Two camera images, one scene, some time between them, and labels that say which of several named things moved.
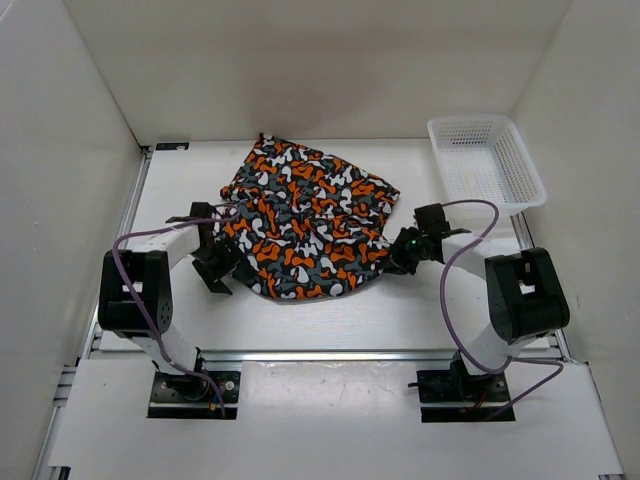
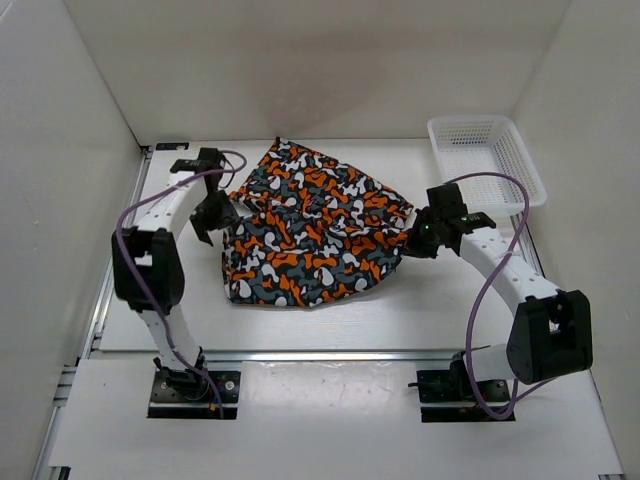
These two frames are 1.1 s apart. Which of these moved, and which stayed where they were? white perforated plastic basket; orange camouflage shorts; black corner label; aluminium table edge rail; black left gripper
Moved: orange camouflage shorts; black left gripper
Stayed: black corner label; white perforated plastic basket; aluminium table edge rail
